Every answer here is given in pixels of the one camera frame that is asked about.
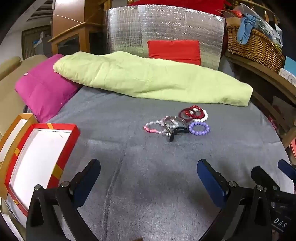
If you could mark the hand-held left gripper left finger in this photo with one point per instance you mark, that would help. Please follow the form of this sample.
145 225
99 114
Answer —
89 178

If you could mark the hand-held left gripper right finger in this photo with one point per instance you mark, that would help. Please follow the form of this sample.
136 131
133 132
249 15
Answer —
210 183

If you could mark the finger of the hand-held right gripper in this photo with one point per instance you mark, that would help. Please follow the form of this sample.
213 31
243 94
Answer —
286 166
261 175

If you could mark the red cardboard box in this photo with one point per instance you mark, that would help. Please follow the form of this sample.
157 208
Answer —
41 157

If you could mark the silver bangle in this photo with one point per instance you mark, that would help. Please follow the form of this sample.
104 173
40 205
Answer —
183 121

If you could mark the dark red bangle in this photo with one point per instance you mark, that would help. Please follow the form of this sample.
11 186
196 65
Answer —
180 114

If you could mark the grey blanket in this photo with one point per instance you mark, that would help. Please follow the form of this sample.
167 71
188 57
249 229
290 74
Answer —
138 173

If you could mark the orange cardboard box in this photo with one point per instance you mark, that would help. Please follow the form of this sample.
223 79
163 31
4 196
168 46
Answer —
25 117

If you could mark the magenta pillow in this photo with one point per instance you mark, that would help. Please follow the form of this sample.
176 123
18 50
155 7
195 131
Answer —
46 92

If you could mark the wooden shelf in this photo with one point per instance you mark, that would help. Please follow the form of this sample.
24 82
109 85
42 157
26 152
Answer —
261 71

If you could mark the blue card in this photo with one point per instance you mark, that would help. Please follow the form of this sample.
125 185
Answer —
290 66

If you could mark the folded light green blanket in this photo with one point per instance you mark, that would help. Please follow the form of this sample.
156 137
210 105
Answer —
150 81

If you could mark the wicker basket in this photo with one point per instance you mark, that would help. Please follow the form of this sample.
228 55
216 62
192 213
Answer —
254 51

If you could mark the beige leather sofa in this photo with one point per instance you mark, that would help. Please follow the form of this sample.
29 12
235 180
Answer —
11 69

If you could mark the small red cushion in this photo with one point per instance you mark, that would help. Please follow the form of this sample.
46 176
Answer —
173 49

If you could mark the clear plastic bag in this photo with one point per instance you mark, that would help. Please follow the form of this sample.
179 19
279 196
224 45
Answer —
268 25

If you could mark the blue cloth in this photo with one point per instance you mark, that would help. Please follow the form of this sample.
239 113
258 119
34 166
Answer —
246 27

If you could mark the dark window blind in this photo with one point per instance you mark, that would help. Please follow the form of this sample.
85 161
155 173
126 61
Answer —
30 41

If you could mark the silver insulation mat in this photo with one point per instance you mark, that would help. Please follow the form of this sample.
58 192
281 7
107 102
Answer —
129 30

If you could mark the wooden cabinet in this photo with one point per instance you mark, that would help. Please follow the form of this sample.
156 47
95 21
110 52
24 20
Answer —
69 20

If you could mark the white air conditioner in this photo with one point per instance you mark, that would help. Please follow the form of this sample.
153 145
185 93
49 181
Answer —
41 11

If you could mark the large red cushion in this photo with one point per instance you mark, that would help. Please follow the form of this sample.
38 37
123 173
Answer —
175 3

